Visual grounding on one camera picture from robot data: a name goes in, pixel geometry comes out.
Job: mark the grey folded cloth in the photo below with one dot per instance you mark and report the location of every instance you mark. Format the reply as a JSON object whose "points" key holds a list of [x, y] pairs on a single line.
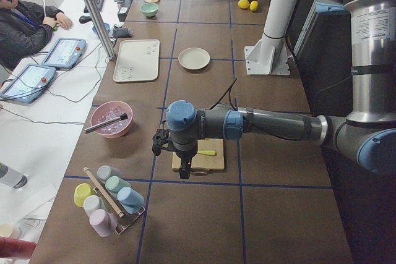
{"points": [[122, 33]]}

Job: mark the yellow lemon near lime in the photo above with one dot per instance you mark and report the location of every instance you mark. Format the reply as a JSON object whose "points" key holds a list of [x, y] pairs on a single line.
{"points": [[243, 4]]}

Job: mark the bamboo cutting board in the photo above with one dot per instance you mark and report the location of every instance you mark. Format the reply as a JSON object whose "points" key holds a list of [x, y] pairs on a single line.
{"points": [[203, 164]]}

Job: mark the white bear tray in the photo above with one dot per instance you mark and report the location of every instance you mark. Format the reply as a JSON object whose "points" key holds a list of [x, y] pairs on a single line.
{"points": [[137, 61]]}

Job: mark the light blue cup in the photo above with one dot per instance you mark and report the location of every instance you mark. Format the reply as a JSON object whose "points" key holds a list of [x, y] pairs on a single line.
{"points": [[131, 200]]}

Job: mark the yellow cup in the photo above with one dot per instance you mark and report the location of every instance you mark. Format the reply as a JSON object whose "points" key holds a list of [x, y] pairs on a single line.
{"points": [[81, 192]]}

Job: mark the white cup on rack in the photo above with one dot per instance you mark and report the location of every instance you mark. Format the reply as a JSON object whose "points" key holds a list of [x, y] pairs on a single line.
{"points": [[93, 203]]}

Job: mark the cream round plate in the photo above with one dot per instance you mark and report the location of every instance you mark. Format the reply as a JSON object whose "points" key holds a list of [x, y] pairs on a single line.
{"points": [[194, 58]]}

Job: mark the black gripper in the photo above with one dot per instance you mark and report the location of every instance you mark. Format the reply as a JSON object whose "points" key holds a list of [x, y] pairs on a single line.
{"points": [[184, 156]]}

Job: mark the teach pendant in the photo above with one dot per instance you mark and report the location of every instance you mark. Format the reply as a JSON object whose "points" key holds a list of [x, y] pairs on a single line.
{"points": [[28, 85], [65, 53]]}

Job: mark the teach pendant near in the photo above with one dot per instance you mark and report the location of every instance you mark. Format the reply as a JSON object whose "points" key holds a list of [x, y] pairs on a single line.
{"points": [[28, 85]]}

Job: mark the grey cup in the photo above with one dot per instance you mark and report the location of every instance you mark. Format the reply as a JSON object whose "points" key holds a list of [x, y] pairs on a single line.
{"points": [[105, 172]]}

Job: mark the yellow plastic knife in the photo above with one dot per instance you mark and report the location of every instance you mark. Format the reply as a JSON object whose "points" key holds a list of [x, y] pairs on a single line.
{"points": [[207, 152]]}

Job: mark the pink bowl with ice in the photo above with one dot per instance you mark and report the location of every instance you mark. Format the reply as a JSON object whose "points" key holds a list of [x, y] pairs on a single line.
{"points": [[111, 110]]}

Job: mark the white paper cup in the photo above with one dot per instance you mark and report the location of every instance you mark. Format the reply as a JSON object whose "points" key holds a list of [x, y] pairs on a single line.
{"points": [[10, 231]]}

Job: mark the black box white label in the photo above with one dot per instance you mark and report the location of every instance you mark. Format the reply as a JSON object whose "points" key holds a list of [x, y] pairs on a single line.
{"points": [[123, 9]]}

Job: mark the red cylinder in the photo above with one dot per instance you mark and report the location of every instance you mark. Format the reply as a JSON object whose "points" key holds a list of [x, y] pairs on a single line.
{"points": [[16, 248]]}

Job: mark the green bowl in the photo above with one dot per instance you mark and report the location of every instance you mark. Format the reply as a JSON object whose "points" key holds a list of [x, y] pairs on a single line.
{"points": [[149, 9]]}

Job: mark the steel muddler black tip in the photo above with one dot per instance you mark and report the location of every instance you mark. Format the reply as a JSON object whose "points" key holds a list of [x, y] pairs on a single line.
{"points": [[105, 123]]}

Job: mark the seated person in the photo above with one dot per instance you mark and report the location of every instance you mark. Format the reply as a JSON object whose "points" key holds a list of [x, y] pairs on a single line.
{"points": [[26, 28]]}

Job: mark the yellow lemon far one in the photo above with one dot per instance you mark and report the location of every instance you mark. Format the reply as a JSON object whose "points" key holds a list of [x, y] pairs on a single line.
{"points": [[254, 5]]}

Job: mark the green cup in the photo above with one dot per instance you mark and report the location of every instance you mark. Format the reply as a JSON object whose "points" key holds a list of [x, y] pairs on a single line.
{"points": [[114, 184]]}

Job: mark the aluminium frame post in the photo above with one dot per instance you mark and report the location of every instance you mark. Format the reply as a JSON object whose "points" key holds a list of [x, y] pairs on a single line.
{"points": [[100, 27]]}

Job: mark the teach pendant far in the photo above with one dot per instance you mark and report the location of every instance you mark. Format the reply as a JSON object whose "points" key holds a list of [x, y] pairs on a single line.
{"points": [[65, 53]]}

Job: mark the white wire cup rack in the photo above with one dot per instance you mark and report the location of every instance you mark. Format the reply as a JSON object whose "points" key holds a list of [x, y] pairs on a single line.
{"points": [[124, 219]]}

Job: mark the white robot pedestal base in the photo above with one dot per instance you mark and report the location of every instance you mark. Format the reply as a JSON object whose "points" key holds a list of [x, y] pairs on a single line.
{"points": [[269, 56]]}

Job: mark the pink cup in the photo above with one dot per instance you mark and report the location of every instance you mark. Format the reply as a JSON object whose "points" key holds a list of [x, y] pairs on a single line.
{"points": [[103, 222]]}

